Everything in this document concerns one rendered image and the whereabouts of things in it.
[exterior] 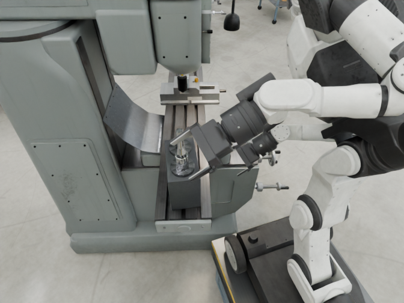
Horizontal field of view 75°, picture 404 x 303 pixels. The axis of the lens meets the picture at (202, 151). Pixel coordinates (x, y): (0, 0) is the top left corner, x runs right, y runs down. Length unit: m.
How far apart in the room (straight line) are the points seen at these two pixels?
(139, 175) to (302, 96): 1.17
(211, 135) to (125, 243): 1.52
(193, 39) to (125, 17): 0.26
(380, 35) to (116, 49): 0.85
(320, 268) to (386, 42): 0.96
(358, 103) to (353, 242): 1.86
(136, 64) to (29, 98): 0.46
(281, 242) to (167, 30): 1.15
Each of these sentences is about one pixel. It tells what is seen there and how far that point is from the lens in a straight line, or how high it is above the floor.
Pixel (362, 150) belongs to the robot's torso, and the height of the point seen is 1.42.
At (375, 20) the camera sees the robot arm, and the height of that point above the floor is 1.72.
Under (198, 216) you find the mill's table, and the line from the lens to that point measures 1.11.
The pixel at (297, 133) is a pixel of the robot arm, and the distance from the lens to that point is 1.18.
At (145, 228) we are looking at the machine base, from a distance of 1.99.
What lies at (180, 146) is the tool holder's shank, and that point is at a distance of 0.89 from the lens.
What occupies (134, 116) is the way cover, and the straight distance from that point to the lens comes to 1.53.
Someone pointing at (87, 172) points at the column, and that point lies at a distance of 1.53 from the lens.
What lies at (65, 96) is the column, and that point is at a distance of 1.24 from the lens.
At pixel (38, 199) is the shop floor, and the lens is 2.70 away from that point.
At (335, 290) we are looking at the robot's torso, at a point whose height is 0.74.
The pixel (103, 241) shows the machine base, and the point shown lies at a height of 0.16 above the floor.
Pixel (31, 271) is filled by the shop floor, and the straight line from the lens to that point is 2.37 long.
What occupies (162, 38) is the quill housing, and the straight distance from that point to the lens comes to 1.11.
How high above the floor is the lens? 1.93
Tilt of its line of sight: 47 degrees down
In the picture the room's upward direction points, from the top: straight up
